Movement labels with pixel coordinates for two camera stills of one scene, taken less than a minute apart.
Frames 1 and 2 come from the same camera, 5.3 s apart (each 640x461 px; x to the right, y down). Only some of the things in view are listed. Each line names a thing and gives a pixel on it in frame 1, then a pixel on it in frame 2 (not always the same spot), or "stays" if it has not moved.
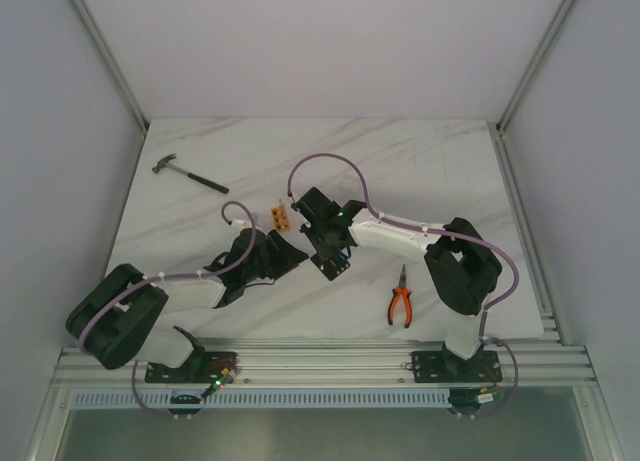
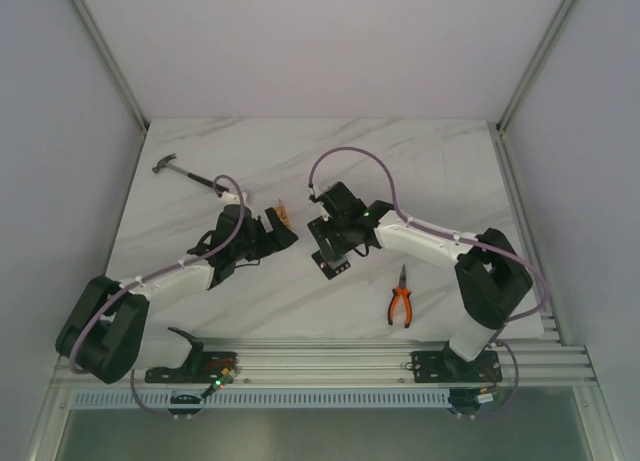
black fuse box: (332, 266) stays
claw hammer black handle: (213, 186) stays
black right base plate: (440, 366) stays
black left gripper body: (279, 254) to (270, 232)
